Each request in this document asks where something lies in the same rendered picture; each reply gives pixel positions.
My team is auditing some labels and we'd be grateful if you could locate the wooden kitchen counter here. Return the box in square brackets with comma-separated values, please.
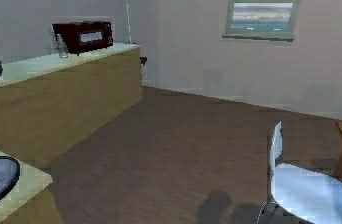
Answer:
[0, 42, 143, 169]

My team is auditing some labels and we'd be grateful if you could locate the dark red microwave oven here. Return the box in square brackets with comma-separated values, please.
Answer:
[52, 20, 115, 55]

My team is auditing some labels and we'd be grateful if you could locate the clear glass bottle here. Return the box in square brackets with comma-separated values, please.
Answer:
[56, 33, 70, 59]

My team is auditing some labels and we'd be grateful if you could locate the white chair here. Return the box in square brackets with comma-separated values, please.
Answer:
[256, 120, 342, 224]

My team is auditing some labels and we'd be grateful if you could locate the wooden counter with pale top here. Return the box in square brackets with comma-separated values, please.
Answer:
[0, 141, 65, 224]

